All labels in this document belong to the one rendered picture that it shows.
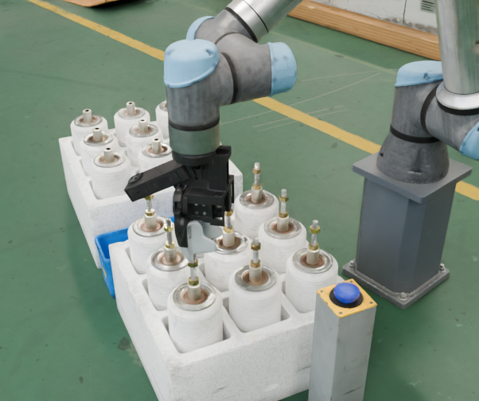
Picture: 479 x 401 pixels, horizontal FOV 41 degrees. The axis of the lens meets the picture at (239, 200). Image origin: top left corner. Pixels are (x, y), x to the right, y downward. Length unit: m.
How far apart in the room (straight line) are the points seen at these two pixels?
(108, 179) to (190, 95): 0.68
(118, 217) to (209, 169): 0.64
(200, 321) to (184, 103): 0.39
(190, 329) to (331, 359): 0.24
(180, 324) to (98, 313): 0.42
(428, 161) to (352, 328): 0.47
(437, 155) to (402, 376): 0.45
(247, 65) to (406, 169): 0.56
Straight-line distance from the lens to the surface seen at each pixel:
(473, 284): 1.63
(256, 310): 1.15
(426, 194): 1.35
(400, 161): 1.37
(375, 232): 1.47
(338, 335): 1.03
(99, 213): 1.54
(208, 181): 0.96
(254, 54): 0.93
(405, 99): 1.33
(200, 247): 1.03
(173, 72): 0.88
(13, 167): 2.14
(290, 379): 1.27
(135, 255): 1.31
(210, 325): 1.12
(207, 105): 0.90
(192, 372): 1.13
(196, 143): 0.91
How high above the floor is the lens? 0.99
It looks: 32 degrees down
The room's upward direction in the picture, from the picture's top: straight up
